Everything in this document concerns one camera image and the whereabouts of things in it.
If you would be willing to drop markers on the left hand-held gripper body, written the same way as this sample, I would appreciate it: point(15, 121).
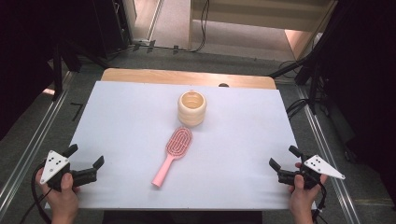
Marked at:
point(54, 165)

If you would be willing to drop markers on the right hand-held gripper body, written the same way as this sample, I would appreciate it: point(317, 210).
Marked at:
point(322, 166)

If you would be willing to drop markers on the pink hairbrush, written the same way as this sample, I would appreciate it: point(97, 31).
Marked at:
point(168, 163)

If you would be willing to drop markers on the cream ribbed cup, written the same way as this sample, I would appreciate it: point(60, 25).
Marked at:
point(191, 118)

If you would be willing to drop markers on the person's left hand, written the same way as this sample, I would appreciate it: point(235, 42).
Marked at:
point(63, 202)

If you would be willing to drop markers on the person's right hand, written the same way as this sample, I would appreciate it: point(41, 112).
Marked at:
point(303, 200)

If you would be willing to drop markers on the white board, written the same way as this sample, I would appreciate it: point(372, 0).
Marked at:
point(124, 124)

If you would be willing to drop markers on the black metal stand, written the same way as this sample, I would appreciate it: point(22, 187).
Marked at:
point(57, 71)
point(313, 87)

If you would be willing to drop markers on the black round table grommet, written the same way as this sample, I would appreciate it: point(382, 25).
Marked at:
point(223, 85)

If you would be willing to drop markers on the black curtain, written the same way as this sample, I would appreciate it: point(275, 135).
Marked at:
point(367, 77)

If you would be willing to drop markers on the wooden table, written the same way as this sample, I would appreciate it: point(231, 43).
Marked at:
point(155, 76)

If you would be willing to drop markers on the black cabinet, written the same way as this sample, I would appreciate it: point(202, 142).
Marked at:
point(109, 28)

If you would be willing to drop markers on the beige wooden shelf unit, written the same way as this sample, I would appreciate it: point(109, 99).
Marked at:
point(264, 15)

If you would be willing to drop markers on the metal floor rail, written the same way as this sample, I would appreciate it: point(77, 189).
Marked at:
point(34, 146)
point(323, 149)

